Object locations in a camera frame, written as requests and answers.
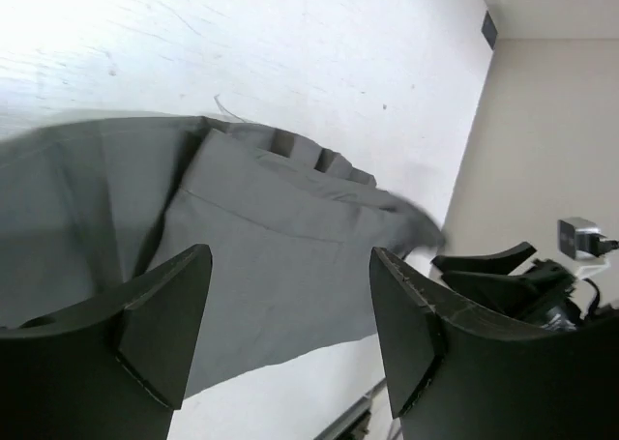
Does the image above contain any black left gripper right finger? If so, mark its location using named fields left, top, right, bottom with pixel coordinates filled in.
left=369, top=248, right=618, bottom=439

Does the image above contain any right blue corner label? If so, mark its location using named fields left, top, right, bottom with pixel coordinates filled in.
left=481, top=11, right=498, bottom=50

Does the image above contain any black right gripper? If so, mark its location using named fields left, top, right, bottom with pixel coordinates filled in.
left=429, top=241, right=619, bottom=336

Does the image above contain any grey pleated skirt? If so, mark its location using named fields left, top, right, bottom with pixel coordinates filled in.
left=1, top=115, right=445, bottom=396

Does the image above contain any aluminium front table rail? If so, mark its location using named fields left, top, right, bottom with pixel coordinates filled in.
left=315, top=378, right=387, bottom=440

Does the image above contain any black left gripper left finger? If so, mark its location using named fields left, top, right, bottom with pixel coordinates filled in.
left=1, top=245, right=212, bottom=439

